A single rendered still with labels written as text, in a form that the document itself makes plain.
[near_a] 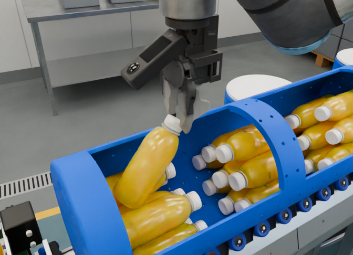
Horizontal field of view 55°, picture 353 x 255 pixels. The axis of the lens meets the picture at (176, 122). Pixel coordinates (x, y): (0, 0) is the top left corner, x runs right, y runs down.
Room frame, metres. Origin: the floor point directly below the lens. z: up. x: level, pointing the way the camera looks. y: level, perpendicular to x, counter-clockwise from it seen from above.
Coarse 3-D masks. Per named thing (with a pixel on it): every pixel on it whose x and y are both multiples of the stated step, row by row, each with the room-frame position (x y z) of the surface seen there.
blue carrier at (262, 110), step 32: (256, 96) 0.73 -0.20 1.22; (288, 96) 0.90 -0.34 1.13; (320, 96) 0.99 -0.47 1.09; (192, 128) 0.72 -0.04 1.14; (224, 128) 0.79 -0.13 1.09; (288, 128) 0.60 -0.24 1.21; (64, 160) 0.48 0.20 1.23; (96, 160) 0.59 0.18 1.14; (128, 160) 0.63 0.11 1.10; (288, 160) 0.55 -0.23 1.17; (352, 160) 0.64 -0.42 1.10; (64, 192) 0.41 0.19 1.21; (96, 192) 0.40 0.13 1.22; (288, 192) 0.52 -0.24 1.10; (96, 224) 0.36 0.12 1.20; (224, 224) 0.44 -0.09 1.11; (256, 224) 0.50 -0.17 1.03
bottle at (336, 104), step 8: (336, 96) 0.82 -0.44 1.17; (344, 96) 0.82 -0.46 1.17; (352, 96) 0.83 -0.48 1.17; (328, 104) 0.79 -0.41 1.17; (336, 104) 0.79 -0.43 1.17; (344, 104) 0.79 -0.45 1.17; (352, 104) 0.80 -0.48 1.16; (336, 112) 0.77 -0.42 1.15; (344, 112) 0.78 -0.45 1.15; (352, 112) 0.80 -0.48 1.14; (328, 120) 0.78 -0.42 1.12; (336, 120) 0.78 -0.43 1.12
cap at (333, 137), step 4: (328, 132) 0.74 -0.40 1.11; (332, 132) 0.73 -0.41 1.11; (336, 132) 0.73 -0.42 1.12; (328, 136) 0.74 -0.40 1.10; (332, 136) 0.73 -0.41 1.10; (336, 136) 0.72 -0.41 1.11; (340, 136) 0.73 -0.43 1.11; (328, 140) 0.74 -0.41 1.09; (332, 140) 0.73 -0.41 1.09; (336, 140) 0.72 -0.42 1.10; (340, 140) 0.72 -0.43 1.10; (332, 144) 0.73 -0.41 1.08
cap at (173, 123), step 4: (168, 116) 0.54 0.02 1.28; (172, 116) 0.55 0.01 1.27; (164, 120) 0.54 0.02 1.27; (168, 120) 0.53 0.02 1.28; (172, 120) 0.53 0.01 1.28; (176, 120) 0.53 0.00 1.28; (168, 124) 0.53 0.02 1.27; (172, 124) 0.52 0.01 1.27; (176, 124) 0.52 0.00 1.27; (172, 128) 0.52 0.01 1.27; (176, 128) 0.52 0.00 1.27; (180, 128) 0.53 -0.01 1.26
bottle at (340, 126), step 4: (348, 116) 0.80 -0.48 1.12; (352, 116) 0.79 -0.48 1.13; (340, 120) 0.78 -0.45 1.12; (344, 120) 0.77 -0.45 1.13; (348, 120) 0.77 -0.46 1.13; (352, 120) 0.77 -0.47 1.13; (336, 124) 0.77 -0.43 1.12; (340, 124) 0.76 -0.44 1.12; (344, 124) 0.75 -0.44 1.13; (348, 124) 0.75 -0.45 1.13; (352, 124) 0.75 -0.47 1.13; (332, 128) 0.77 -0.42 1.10; (336, 128) 0.75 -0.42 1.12; (340, 128) 0.75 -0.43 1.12; (344, 128) 0.74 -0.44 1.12; (348, 128) 0.74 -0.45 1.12; (352, 128) 0.74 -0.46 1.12; (340, 132) 0.74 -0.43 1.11; (344, 132) 0.74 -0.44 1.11; (348, 132) 0.73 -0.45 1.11; (352, 132) 0.74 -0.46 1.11; (344, 136) 0.73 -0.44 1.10; (348, 136) 0.73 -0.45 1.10; (352, 136) 0.73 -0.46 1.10; (344, 140) 0.73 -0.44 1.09; (348, 140) 0.73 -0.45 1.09; (352, 140) 0.73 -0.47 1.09
